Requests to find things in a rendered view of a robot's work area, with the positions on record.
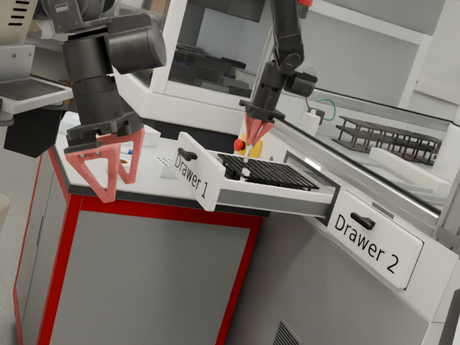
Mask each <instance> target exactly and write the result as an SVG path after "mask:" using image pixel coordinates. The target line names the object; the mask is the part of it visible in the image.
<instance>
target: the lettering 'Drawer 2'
mask: <svg viewBox="0 0 460 345"><path fill-rule="evenodd" d="M340 217H342V218H343V220H344V224H343V226H342V228H341V229H339V228H337V224H338V221H339V219H340ZM344 225H345V219H344V217H343V216H342V215H341V214H339V217H338V219H337V222H336V225H335V228H336V229H337V230H340V231H341V230H342V229H343V228H344ZM349 227H350V228H351V226H348V224H347V226H346V230H347V228H349ZM346 230H345V232H344V235H345V234H346ZM352 230H353V231H355V233H356V234H354V233H351V234H350V235H349V239H350V240H351V241H353V242H355V239H356V237H357V231H356V230H355V229H352ZM351 235H354V239H353V240H352V239H351V238H350V237H351ZM360 239H361V234H360V235H359V242H358V246H360V245H361V243H362V242H363V246H362V249H363V250H364V248H365V247H366V245H367V244H368V242H369V240H368V241H367V242H366V244H365V246H364V242H365V237H363V239H362V240H361V242H360ZM371 246H374V247H375V250H374V249H372V248H371ZM370 249H371V250H372V251H374V252H375V253H376V245H375V244H371V245H370V246H369V249H368V253H369V255H370V256H371V257H374V255H371V254H370ZM381 253H385V252H384V251H381V249H380V251H379V254H378V256H377V258H376V260H377V261H378V258H379V255H380V254H381ZM392 256H393V257H395V258H396V263H395V264H393V265H391V266H388V267H387V269H388V270H389V271H390V272H391V273H393V274H394V272H393V271H392V270H391V269H390V268H391V267H393V266H395V265H397V263H398V257H397V256H396V255H393V254H392Z"/></svg>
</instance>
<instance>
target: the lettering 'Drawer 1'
mask: <svg viewBox="0 0 460 345"><path fill-rule="evenodd" d="M178 156H180V154H179V153H178V155H177V159H178ZM180 162H181V156H180ZM180 162H179V165H180ZM176 163H177V160H176ZM176 163H175V166H176ZM182 164H184V162H181V165H182ZM179 165H178V166H176V167H177V168H178V167H179ZM184 166H186V165H185V164H184ZM180 170H181V167H180ZM180 170H179V171H180ZM183 170H185V173H183V171H182V175H184V176H185V175H186V170H187V166H186V169H183ZM188 172H189V168H188ZM190 174H191V170H190V172H189V174H187V179H188V177H189V175H190ZM192 174H193V173H192ZM191 177H192V175H191V176H190V177H189V182H190V180H191ZM194 177H196V175H194V176H193V178H192V186H193V187H195V186H194V185H193V180H194ZM194 182H195V183H196V180H194ZM205 184H206V186H205V190H206V187H207V182H205ZM205 190H204V193H203V195H201V196H202V197H203V198H205V197H204V194H205Z"/></svg>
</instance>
